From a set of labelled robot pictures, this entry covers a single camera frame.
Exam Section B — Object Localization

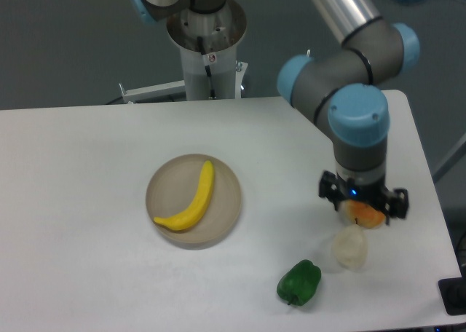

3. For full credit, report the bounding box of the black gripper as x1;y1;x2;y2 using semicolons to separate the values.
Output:
318;170;408;226

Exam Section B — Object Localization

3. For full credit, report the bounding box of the yellow toy banana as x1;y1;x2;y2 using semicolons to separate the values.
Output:
153;160;216;232

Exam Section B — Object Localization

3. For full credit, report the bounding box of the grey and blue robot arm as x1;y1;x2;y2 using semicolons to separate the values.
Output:
133;0;420;219

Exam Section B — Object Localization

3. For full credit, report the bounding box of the beige round plate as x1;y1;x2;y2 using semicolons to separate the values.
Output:
146;154;242;249

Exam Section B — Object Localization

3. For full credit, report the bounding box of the orange toy peach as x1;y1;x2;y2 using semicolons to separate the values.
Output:
339;200;385;229

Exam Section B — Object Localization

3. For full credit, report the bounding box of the white toy pear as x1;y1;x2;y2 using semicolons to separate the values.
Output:
331;224;368;270

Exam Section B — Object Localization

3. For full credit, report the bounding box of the grey table leg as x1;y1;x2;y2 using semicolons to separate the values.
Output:
432;134;465;183

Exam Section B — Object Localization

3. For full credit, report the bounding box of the green toy bell pepper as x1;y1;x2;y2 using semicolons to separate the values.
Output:
276;259;322;307

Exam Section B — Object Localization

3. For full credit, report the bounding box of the black device at table edge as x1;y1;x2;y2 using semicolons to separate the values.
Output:
438;277;465;316

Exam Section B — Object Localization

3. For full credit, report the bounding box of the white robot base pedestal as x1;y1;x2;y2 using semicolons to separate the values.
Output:
167;0;247;100

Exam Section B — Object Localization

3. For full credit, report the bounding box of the white metal frame bracket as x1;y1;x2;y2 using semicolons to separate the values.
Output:
119;80;186;103

